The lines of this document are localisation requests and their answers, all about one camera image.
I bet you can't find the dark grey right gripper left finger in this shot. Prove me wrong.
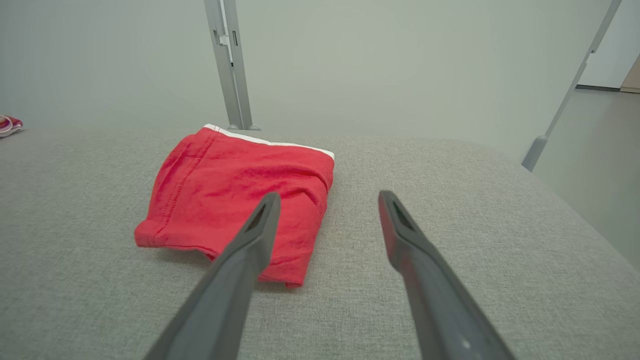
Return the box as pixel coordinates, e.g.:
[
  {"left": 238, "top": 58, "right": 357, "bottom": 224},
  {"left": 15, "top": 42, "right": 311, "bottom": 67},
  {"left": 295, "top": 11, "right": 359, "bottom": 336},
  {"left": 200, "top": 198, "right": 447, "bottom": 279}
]
[{"left": 144, "top": 192, "right": 282, "bottom": 360}]

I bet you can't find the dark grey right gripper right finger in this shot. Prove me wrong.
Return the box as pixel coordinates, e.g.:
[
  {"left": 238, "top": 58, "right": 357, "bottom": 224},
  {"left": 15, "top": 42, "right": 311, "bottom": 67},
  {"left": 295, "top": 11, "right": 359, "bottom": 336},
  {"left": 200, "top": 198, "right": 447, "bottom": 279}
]
[{"left": 378, "top": 190, "right": 517, "bottom": 360}]

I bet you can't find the red shorts white trim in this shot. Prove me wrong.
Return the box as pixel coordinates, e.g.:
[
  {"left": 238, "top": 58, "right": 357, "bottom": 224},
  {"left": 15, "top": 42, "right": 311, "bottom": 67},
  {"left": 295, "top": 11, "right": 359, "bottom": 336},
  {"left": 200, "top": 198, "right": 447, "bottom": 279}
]
[{"left": 134, "top": 123, "right": 336, "bottom": 289}]

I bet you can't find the red jersey striped white trim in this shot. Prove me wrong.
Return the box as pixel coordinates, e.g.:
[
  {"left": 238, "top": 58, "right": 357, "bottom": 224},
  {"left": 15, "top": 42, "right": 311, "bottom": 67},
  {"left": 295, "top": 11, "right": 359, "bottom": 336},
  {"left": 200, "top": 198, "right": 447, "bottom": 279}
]
[{"left": 0, "top": 115, "right": 24, "bottom": 139}]

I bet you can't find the brown wooden panel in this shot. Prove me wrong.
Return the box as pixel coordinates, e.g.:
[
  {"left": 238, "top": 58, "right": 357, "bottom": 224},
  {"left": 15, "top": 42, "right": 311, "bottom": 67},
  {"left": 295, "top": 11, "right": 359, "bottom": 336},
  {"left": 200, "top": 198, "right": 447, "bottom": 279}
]
[{"left": 620, "top": 54, "right": 640, "bottom": 94}]

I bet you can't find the slim grey support post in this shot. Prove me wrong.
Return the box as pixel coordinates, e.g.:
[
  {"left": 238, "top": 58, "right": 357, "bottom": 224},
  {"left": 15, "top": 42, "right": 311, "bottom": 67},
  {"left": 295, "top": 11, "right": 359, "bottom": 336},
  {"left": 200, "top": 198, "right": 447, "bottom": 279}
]
[{"left": 521, "top": 0, "right": 623, "bottom": 173}]

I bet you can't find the grey partition post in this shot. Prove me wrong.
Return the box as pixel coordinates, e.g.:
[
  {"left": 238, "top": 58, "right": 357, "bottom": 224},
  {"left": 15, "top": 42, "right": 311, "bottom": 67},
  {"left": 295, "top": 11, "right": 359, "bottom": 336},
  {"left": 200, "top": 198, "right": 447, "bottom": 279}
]
[
  {"left": 222, "top": 0, "right": 261, "bottom": 132},
  {"left": 203, "top": 0, "right": 245, "bottom": 131}
]

